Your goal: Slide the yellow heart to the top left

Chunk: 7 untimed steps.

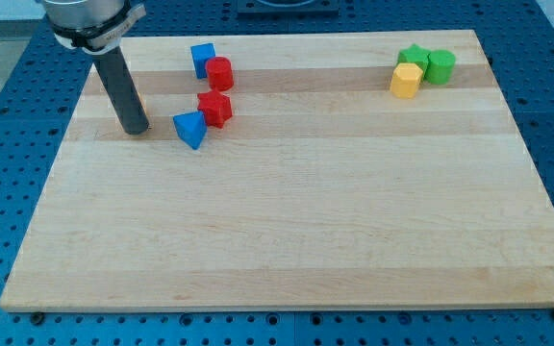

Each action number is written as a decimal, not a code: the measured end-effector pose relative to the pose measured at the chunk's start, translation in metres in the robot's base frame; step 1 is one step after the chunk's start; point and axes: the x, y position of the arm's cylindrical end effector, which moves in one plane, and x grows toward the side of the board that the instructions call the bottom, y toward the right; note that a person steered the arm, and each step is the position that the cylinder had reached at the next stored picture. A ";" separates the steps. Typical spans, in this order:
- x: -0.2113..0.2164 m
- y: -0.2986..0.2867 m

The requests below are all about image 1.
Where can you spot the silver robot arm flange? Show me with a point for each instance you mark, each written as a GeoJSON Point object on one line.
{"type": "Point", "coordinates": [96, 26]}

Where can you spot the red star block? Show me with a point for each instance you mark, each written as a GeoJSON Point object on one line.
{"type": "Point", "coordinates": [216, 107]}

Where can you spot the wooden board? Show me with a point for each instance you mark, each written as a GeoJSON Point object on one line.
{"type": "Point", "coordinates": [323, 191]}

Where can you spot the blue triangle block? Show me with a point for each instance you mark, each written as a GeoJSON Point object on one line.
{"type": "Point", "coordinates": [191, 128]}

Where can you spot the red cylinder block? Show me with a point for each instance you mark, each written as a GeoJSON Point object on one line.
{"type": "Point", "coordinates": [219, 73]}

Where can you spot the blue cube block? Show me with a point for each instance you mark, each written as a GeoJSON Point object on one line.
{"type": "Point", "coordinates": [200, 54]}

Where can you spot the yellow hexagon block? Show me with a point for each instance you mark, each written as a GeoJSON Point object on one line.
{"type": "Point", "coordinates": [405, 80]}

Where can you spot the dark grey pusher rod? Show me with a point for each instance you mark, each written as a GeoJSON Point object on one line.
{"type": "Point", "coordinates": [118, 83]}

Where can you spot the green star block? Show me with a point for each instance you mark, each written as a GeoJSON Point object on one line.
{"type": "Point", "coordinates": [415, 54]}

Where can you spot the green cylinder block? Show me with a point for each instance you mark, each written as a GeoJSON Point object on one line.
{"type": "Point", "coordinates": [440, 67]}

